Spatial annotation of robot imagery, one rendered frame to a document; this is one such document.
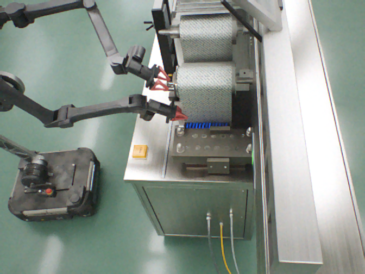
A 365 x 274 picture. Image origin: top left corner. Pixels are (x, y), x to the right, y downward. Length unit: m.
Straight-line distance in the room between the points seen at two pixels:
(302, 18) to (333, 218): 0.87
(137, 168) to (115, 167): 1.15
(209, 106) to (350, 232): 0.85
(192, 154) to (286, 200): 0.86
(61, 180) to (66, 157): 0.21
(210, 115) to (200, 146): 0.16
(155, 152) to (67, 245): 1.23
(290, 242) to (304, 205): 0.09
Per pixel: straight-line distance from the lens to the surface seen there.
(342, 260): 0.95
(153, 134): 1.80
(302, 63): 1.33
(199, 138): 1.59
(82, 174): 2.62
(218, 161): 1.52
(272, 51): 1.03
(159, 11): 1.64
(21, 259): 2.83
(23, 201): 2.72
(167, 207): 1.94
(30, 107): 1.66
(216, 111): 1.58
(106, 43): 1.57
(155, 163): 1.70
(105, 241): 2.59
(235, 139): 1.58
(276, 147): 0.80
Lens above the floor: 2.31
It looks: 53 degrees down
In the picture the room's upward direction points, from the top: 12 degrees counter-clockwise
